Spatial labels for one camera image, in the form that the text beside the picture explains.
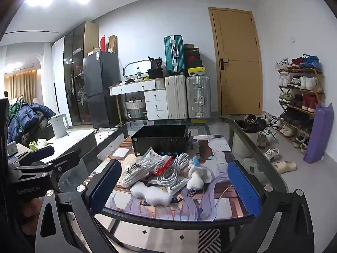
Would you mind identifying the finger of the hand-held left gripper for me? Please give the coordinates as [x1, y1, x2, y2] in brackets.
[41, 149, 81, 176]
[16, 146, 55, 164]

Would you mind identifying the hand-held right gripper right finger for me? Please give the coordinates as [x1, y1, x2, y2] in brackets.
[227, 160, 316, 253]

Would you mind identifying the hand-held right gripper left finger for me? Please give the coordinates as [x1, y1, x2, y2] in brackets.
[35, 159, 122, 253]

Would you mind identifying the striped plastic bag with cable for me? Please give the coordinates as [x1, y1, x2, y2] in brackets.
[121, 148, 171, 187]

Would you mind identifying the cream plush toy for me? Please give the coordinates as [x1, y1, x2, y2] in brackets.
[184, 156, 214, 197]

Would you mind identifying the red packet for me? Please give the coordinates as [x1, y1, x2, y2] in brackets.
[154, 157, 173, 176]

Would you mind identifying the black storage box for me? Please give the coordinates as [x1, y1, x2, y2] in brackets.
[131, 125, 191, 157]

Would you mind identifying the white cable coil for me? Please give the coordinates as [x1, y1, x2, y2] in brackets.
[156, 153, 191, 186]

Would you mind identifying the yellow-green cloth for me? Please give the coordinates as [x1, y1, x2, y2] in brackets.
[29, 138, 48, 151]

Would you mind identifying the white side table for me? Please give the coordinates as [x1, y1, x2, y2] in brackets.
[16, 129, 96, 164]

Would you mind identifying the printed desk mat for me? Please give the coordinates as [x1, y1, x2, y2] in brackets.
[103, 125, 257, 220]

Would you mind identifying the white electric kettle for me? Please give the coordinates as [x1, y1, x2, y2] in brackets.
[50, 113, 70, 139]

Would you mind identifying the blue down jacket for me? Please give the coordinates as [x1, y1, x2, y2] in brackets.
[7, 103, 56, 145]

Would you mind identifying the white sneaker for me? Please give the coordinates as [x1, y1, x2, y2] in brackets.
[264, 148, 281, 162]

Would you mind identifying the beige slipper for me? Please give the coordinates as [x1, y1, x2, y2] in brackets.
[272, 161, 297, 174]

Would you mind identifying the white bin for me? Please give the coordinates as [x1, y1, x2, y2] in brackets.
[234, 120, 260, 159]

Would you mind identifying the black and white rug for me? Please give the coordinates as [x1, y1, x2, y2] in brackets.
[197, 228, 222, 253]

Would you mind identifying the beige curtain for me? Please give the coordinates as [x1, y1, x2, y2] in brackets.
[4, 70, 41, 101]

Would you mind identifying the dark glass cabinet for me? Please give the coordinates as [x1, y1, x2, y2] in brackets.
[63, 21, 99, 125]

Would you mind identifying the wicker basket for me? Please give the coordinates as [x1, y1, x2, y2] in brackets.
[125, 97, 146, 119]

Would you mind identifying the dark grey refrigerator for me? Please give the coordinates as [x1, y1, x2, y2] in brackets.
[83, 51, 120, 127]

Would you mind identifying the purple bag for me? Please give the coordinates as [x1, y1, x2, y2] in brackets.
[303, 103, 334, 164]

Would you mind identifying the white vanity desk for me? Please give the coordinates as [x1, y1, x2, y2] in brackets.
[109, 79, 169, 120]

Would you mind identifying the wooden shoe rack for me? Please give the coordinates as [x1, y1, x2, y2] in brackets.
[275, 67, 325, 153]

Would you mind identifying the silver suitcase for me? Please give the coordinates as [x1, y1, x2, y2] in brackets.
[186, 75, 211, 118]

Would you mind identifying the yellow wooden door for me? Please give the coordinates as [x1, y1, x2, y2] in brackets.
[209, 7, 263, 116]

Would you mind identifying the oval mirror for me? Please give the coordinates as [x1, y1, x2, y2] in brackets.
[123, 59, 150, 81]

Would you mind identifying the white suitcase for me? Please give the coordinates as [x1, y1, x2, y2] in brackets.
[165, 75, 188, 120]

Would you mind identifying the black bag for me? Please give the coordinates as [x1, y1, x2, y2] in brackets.
[147, 56, 165, 79]

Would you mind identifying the brown cardboard box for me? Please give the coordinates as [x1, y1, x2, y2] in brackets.
[108, 35, 118, 54]

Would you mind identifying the group of assorted shoes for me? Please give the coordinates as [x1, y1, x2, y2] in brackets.
[237, 54, 325, 153]

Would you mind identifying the yellow and black box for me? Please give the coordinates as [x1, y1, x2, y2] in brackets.
[187, 67, 206, 77]

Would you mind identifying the black cardboard box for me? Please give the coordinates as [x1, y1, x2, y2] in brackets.
[183, 44, 204, 69]

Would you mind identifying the teal suitcase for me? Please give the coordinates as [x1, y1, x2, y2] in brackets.
[164, 35, 185, 74]

